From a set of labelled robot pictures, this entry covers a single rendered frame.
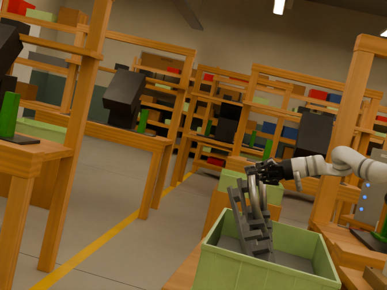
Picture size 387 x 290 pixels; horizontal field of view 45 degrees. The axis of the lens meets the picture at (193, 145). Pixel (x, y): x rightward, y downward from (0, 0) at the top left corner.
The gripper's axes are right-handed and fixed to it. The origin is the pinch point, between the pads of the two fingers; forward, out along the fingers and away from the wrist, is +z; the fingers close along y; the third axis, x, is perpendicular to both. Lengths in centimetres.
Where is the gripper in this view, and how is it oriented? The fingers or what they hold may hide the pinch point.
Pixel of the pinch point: (253, 175)
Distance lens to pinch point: 169.3
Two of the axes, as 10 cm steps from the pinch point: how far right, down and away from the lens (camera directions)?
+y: -2.9, -6.8, -6.8
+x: -0.5, 7.2, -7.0
